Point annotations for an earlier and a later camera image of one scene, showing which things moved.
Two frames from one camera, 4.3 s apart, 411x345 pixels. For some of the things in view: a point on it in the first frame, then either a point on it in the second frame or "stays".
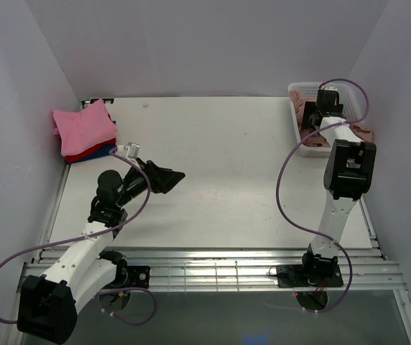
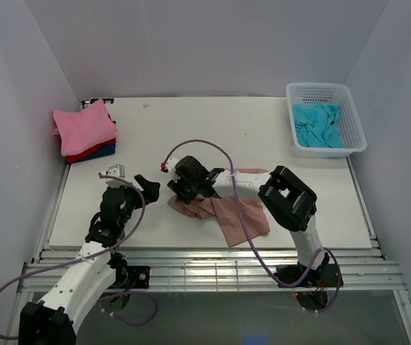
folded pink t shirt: x=79 y=131 stays
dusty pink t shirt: x=298 y=99 -> x=225 y=210
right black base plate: x=293 y=276 stays
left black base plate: x=128 y=277 stays
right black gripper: x=309 y=110 -> x=176 y=187
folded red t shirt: x=70 y=158 stays
